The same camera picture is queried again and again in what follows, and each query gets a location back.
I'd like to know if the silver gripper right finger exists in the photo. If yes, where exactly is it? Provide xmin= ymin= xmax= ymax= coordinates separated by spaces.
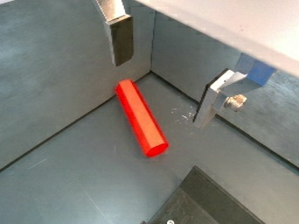
xmin=192 ymin=53 xmax=276 ymax=129

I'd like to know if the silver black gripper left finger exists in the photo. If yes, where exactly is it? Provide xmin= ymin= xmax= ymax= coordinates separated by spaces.
xmin=95 ymin=0 xmax=135 ymax=67

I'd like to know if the red hexagonal prism peg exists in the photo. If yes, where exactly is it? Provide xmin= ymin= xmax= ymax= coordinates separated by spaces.
xmin=116 ymin=80 xmax=168 ymax=158

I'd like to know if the black curved holder stand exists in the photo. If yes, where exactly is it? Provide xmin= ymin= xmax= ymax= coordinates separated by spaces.
xmin=140 ymin=165 xmax=266 ymax=224

